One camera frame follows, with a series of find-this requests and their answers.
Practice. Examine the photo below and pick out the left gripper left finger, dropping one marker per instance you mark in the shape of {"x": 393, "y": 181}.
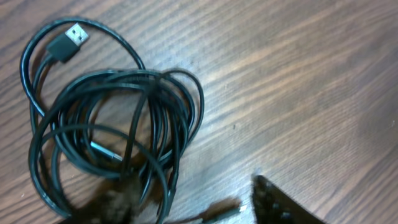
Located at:
{"x": 118, "y": 205}

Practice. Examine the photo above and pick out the black USB cable thick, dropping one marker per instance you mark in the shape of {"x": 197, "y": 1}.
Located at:
{"x": 59, "y": 41}

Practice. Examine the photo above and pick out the black USB cable thin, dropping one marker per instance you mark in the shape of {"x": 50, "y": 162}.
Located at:
{"x": 165, "y": 122}

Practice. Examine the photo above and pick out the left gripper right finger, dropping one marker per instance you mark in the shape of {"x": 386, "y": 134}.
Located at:
{"x": 271, "y": 205}

